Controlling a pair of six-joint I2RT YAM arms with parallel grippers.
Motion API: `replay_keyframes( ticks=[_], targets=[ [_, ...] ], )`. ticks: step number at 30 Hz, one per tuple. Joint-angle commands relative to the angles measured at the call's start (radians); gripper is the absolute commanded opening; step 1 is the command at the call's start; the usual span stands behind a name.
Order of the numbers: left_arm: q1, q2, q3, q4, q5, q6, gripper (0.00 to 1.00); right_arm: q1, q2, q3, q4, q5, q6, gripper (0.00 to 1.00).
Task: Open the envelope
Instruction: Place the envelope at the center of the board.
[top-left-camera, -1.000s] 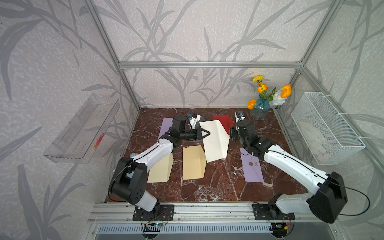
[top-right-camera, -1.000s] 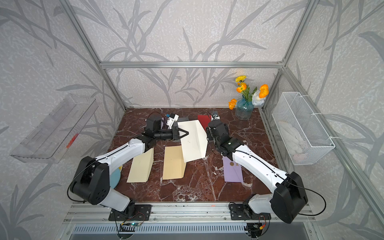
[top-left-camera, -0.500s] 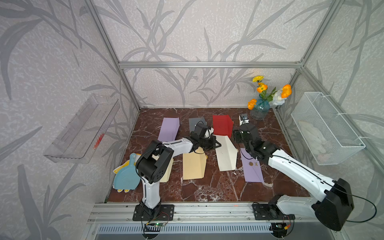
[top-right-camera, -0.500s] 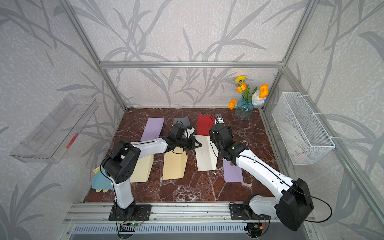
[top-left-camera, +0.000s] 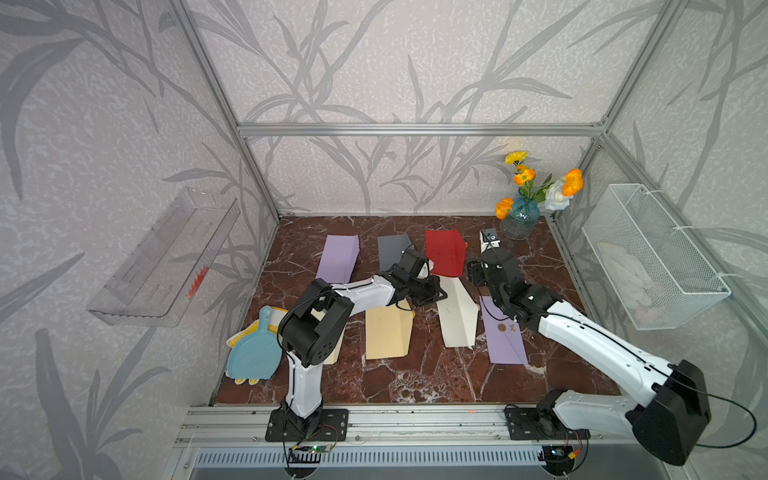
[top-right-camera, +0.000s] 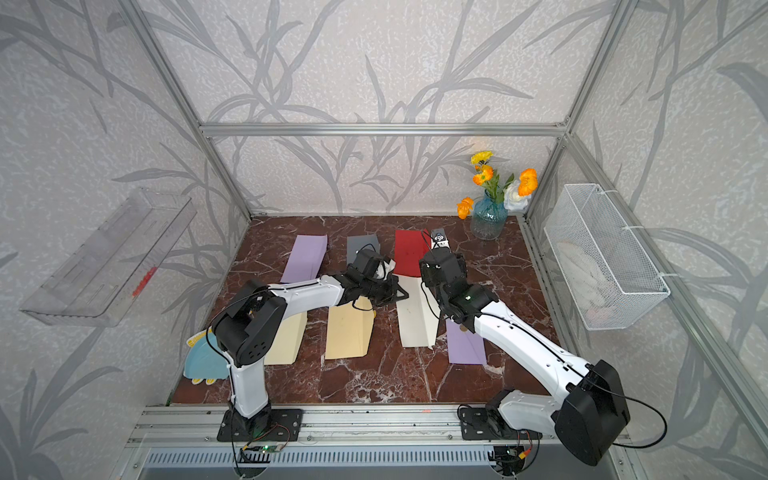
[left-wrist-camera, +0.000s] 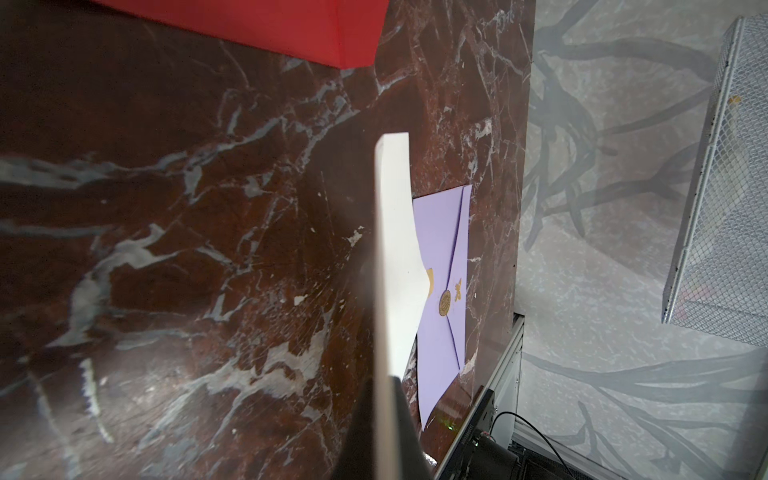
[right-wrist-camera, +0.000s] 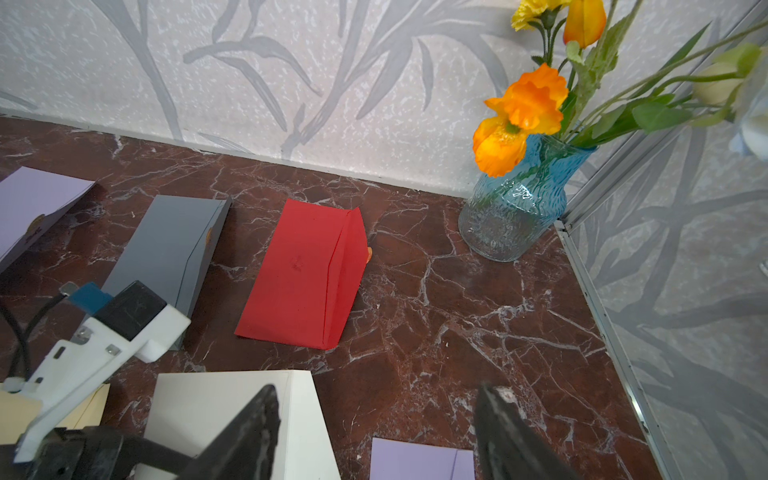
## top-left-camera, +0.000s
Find tan kraft envelope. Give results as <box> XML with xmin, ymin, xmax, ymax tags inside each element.
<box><xmin>365</xmin><ymin>300</ymin><xmax>415</xmax><ymax>360</ymax></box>

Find grey envelope with gold seal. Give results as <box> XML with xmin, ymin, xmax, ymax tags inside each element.
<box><xmin>378</xmin><ymin>233</ymin><xmax>413</xmax><ymax>271</ymax></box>

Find cream white envelope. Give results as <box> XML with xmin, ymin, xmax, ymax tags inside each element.
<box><xmin>437</xmin><ymin>276</ymin><xmax>479</xmax><ymax>349</ymax></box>

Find red envelope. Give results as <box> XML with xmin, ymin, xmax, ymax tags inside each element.
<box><xmin>426</xmin><ymin>229</ymin><xmax>467</xmax><ymax>277</ymax></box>

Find lilac envelope with gold seal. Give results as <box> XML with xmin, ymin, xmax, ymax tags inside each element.
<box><xmin>316</xmin><ymin>235</ymin><xmax>360</xmax><ymax>284</ymax></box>

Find pale yellow envelope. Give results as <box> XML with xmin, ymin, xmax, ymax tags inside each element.
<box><xmin>311</xmin><ymin>309</ymin><xmax>344</xmax><ymax>365</ymax></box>

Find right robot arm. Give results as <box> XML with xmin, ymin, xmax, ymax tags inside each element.
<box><xmin>467</xmin><ymin>247</ymin><xmax>714</xmax><ymax>466</ymax></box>

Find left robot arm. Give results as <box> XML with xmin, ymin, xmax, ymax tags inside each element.
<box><xmin>278</xmin><ymin>249</ymin><xmax>447</xmax><ymax>421</ymax></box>

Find blue glass vase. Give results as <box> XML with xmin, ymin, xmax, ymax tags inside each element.
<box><xmin>496</xmin><ymin>197</ymin><xmax>540</xmax><ymax>240</ymax></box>

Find orange and yellow flowers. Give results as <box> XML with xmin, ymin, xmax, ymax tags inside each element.
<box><xmin>494</xmin><ymin>150</ymin><xmax>586</xmax><ymax>221</ymax></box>

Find white cloth in basket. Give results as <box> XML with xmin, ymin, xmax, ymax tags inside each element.
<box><xmin>597</xmin><ymin>242</ymin><xmax>656</xmax><ymax>322</ymax></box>

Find right small circuit board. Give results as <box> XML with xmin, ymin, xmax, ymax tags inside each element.
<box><xmin>539</xmin><ymin>446</ymin><xmax>582</xmax><ymax>479</ymax></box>

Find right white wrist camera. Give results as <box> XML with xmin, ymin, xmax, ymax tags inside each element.
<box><xmin>479</xmin><ymin>228</ymin><xmax>500</xmax><ymax>252</ymax></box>

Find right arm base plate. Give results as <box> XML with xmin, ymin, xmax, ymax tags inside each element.
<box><xmin>504</xmin><ymin>404</ymin><xmax>591</xmax><ymax>442</ymax></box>

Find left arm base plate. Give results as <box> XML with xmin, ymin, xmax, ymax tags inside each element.
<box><xmin>265</xmin><ymin>408</ymin><xmax>350</xmax><ymax>443</ymax></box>

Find white wire basket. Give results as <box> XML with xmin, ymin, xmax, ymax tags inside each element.
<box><xmin>582</xmin><ymin>183</ymin><xmax>731</xmax><ymax>330</ymax></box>

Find horizontal aluminium frame bar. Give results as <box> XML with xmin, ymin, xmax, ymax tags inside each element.
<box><xmin>237</xmin><ymin>123</ymin><xmax>602</xmax><ymax>138</ymax></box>

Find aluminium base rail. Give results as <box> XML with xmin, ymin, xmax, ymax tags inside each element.
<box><xmin>173</xmin><ymin>403</ymin><xmax>680</xmax><ymax>449</ymax></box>

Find clear acrylic wall shelf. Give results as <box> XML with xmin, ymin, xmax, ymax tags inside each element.
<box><xmin>86</xmin><ymin>187</ymin><xmax>241</xmax><ymax>328</ymax></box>

